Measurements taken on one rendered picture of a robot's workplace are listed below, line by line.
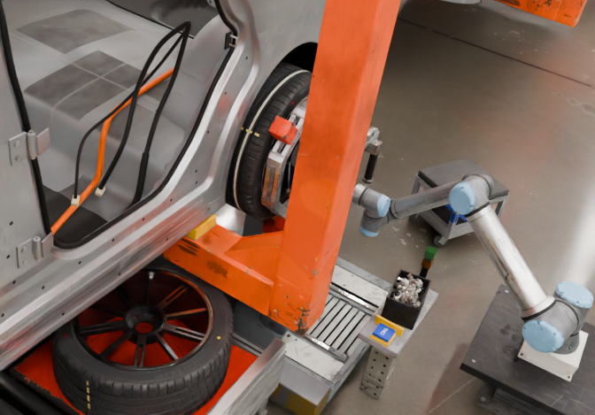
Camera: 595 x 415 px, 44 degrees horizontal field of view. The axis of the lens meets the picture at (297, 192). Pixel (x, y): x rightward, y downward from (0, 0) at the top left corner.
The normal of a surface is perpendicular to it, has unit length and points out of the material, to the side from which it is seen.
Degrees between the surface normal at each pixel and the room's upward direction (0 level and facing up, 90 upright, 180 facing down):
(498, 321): 0
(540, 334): 94
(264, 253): 90
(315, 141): 90
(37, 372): 0
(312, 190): 90
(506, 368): 0
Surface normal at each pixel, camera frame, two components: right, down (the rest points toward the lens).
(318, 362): 0.15, -0.80
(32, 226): 0.84, 0.41
